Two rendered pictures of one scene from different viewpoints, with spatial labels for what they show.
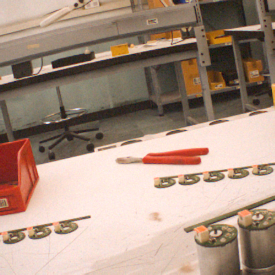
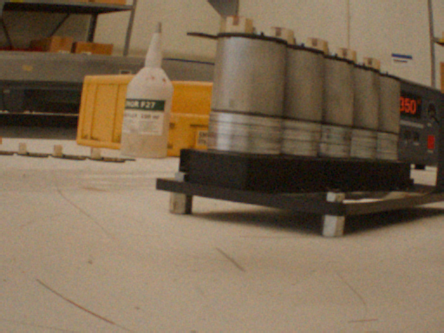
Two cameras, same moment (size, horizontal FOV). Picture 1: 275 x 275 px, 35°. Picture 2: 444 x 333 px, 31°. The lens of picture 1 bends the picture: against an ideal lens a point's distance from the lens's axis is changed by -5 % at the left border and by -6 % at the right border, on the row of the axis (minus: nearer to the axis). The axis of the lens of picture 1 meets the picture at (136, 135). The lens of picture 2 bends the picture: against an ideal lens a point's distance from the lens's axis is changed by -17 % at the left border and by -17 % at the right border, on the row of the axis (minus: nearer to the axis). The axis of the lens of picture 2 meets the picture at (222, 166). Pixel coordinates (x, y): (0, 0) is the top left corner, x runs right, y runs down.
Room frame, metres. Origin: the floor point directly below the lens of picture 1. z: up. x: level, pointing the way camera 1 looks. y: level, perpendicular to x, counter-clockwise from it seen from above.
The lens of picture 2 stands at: (-0.01, 0.18, 0.78)
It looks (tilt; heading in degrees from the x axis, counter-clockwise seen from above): 3 degrees down; 319
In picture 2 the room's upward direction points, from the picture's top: 5 degrees clockwise
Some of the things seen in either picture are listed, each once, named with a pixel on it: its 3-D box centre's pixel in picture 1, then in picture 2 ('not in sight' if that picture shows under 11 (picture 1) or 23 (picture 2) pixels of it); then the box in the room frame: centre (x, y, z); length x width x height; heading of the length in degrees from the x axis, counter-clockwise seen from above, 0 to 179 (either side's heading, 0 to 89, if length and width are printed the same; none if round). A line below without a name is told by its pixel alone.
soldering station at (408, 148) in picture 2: not in sight; (372, 119); (0.60, -0.55, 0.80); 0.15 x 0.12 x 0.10; 177
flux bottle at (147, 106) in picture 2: not in sight; (150, 85); (0.51, -0.20, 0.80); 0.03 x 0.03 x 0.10
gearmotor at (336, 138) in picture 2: not in sight; (324, 114); (0.24, -0.09, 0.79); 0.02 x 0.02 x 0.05
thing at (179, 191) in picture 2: not in sight; (355, 199); (0.22, -0.09, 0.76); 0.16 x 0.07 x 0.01; 104
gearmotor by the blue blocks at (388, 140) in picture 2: not in sight; (377, 123); (0.25, -0.14, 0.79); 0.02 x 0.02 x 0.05
